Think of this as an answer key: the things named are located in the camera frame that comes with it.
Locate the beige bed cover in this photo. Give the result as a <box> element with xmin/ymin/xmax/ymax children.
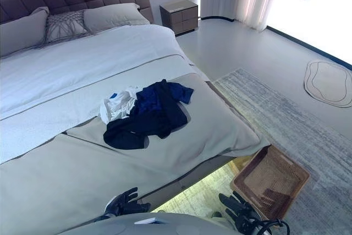
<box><xmin>0</xmin><ymin>73</ymin><xmax>272</xmax><ymax>235</ymax></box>

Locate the white garment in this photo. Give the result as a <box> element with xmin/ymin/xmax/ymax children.
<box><xmin>99</xmin><ymin>86</ymin><xmax>144</xmax><ymax>125</ymax></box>

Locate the grey patterned cushion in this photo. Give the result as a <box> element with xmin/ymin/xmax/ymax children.
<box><xmin>41</xmin><ymin>9</ymin><xmax>93</xmax><ymax>45</ymax></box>

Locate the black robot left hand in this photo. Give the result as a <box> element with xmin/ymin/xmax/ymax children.
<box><xmin>105</xmin><ymin>187</ymin><xmax>151</xmax><ymax>216</ymax></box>

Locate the brown wicker basket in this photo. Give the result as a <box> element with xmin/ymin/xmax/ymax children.
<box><xmin>229</xmin><ymin>145</ymin><xmax>311</xmax><ymax>221</ymax></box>

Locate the white duvet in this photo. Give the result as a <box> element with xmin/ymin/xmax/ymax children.
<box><xmin>0</xmin><ymin>24</ymin><xmax>196</xmax><ymax>164</ymax></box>

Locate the grey robot torso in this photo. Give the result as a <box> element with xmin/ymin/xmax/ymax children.
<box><xmin>59</xmin><ymin>212</ymin><xmax>240</xmax><ymax>235</ymax></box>

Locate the brown nightstand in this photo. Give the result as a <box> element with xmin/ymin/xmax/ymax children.
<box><xmin>159</xmin><ymin>0</ymin><xmax>199</xmax><ymax>37</ymax></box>

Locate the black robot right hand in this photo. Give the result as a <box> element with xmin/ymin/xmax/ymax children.
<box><xmin>218</xmin><ymin>190</ymin><xmax>262</xmax><ymax>233</ymax></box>

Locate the large grey striped rug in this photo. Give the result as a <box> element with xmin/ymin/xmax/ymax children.
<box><xmin>150</xmin><ymin>67</ymin><xmax>352</xmax><ymax>235</ymax></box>

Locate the dark blue garment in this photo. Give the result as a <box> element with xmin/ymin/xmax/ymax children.
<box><xmin>136</xmin><ymin>80</ymin><xmax>195</xmax><ymax>115</ymax></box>

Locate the small oval beige rug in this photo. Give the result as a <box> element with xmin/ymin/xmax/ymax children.
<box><xmin>304</xmin><ymin>58</ymin><xmax>352</xmax><ymax>108</ymax></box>

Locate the beige pillow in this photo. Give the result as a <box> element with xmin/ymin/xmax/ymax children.
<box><xmin>0</xmin><ymin>6</ymin><xmax>50</xmax><ymax>58</ymax></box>
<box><xmin>83</xmin><ymin>3</ymin><xmax>151</xmax><ymax>34</ymax></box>

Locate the black garment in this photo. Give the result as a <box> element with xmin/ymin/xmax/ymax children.
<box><xmin>103</xmin><ymin>79</ymin><xmax>190</xmax><ymax>150</ymax></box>

